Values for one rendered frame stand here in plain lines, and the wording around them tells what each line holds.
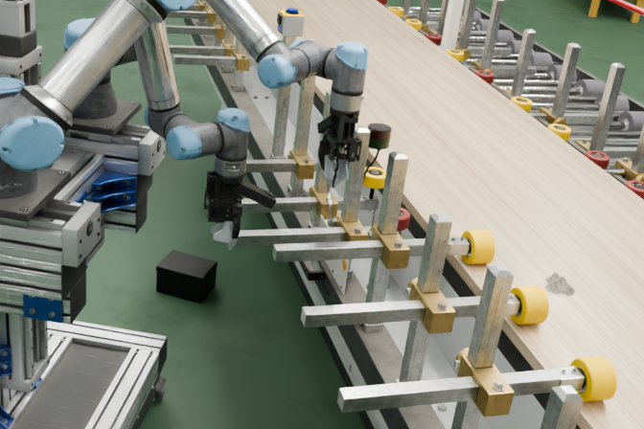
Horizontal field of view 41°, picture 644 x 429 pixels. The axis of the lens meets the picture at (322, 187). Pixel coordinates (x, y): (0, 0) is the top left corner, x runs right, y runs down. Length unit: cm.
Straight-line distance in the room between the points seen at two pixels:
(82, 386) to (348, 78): 127
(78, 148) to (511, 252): 115
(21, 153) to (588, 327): 121
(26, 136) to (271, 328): 182
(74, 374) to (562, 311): 147
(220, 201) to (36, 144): 52
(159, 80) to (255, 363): 143
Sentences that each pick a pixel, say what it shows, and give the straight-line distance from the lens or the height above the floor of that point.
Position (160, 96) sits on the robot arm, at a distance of 199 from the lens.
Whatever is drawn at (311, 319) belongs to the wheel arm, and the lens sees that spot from 167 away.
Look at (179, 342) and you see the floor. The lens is 321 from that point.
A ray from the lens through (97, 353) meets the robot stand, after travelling 281.
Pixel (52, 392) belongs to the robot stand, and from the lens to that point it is 267.
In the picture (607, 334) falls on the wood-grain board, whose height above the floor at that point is 90.
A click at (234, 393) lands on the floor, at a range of 299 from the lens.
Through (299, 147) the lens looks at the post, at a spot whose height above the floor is 87.
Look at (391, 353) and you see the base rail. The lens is 205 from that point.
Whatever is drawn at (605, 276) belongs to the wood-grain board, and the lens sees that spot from 217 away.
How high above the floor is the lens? 187
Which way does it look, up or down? 25 degrees down
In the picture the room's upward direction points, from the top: 7 degrees clockwise
